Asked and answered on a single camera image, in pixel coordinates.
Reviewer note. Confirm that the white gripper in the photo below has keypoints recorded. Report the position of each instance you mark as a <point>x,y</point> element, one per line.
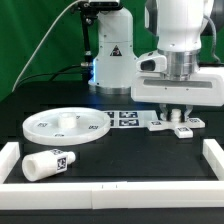
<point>204,88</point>

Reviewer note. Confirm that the white cross table base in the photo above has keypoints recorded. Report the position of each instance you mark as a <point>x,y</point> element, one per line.
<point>181,124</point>

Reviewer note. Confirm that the white round table top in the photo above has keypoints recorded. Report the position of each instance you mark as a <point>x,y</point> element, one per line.
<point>66,126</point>

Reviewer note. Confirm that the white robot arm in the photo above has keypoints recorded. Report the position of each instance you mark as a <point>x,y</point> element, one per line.
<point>171,74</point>

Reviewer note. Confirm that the white marker sheet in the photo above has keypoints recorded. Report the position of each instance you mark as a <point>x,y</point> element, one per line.
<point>131,119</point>

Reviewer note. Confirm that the white right fence bar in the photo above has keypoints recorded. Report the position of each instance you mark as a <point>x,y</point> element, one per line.
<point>214,155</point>

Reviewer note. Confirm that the white left fence bar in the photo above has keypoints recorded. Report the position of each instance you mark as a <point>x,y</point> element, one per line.
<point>9,155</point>

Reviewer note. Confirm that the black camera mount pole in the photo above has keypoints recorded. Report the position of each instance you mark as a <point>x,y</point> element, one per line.
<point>89,10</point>

